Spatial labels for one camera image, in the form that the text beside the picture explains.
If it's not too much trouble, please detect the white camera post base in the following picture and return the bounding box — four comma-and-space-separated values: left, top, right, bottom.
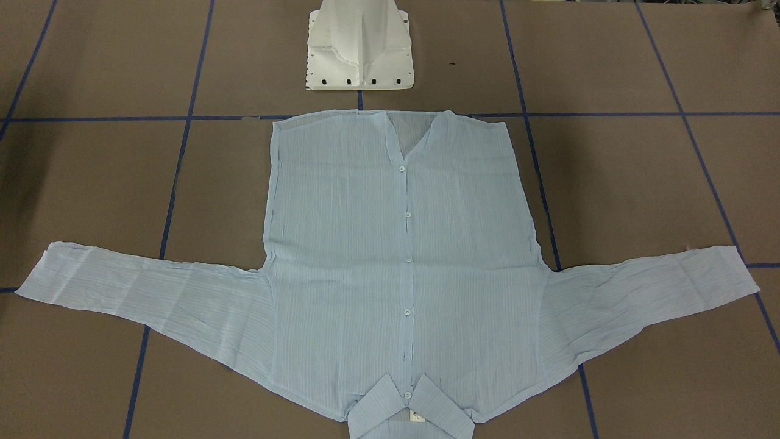
305, 1, 415, 91

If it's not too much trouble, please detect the light blue button shirt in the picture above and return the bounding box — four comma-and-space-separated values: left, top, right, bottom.
17, 110, 759, 438

